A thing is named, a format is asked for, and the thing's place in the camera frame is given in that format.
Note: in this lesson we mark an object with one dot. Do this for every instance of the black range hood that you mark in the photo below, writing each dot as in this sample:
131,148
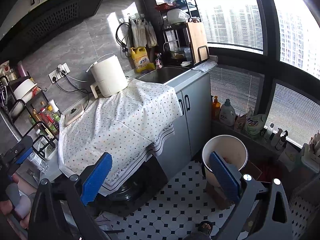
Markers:
28,24

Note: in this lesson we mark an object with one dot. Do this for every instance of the cream induction cooker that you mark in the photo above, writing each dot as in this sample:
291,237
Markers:
75,113

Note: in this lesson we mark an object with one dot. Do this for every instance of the yellow-capped green label bottle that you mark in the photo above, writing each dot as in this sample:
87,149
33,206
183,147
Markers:
54,116

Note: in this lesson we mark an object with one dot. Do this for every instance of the wall power socket strip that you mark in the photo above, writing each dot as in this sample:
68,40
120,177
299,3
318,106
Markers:
61,71

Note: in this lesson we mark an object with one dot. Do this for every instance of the black wire shelf rack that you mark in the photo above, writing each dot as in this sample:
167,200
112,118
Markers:
18,104

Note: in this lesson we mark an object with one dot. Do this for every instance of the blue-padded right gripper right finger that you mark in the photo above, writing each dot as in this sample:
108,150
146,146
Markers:
228,177

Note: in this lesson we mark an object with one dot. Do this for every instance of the cream air fryer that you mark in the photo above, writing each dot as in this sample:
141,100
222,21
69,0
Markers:
109,76

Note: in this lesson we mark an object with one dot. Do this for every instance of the left hand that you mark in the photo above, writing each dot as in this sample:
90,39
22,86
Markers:
21,195

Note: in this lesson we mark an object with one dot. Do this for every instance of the white paper trash bucket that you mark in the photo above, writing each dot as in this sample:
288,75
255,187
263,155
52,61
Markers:
230,149

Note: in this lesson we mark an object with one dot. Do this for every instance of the white laundry detergent bottle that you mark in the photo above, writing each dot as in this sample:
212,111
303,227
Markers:
227,113

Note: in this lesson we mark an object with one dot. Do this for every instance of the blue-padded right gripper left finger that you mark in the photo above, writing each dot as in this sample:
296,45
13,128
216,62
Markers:
93,177

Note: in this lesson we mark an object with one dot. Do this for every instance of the black dish rack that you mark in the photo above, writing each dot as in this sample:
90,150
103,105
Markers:
175,15

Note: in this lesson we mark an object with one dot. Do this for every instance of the orange spray bottle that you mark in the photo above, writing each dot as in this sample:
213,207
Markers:
215,108

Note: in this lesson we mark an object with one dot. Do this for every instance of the wooden cutting board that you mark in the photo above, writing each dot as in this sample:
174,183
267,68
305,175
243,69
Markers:
198,41

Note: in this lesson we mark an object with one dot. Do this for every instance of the floral white tablecloth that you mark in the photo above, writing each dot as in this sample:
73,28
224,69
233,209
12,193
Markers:
131,125

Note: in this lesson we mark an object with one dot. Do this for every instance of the yellow detergent jug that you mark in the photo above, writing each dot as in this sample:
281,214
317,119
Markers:
141,60

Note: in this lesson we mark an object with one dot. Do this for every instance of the clear plastic water bottle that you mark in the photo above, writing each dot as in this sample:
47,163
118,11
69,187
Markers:
41,165

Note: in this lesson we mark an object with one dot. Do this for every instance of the grey cabinet door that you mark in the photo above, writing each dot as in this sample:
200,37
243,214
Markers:
191,130

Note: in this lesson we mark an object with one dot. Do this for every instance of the hanging white plastic bags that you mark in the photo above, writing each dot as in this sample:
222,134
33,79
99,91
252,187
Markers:
143,33

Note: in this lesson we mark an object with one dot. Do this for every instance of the green white refill pouch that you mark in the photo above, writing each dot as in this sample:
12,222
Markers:
254,123

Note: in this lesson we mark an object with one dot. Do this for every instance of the red-handled cooking oil bottle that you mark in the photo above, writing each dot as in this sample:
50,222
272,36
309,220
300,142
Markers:
45,118

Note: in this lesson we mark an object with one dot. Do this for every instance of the steel kitchen sink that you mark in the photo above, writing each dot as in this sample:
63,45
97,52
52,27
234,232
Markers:
162,75

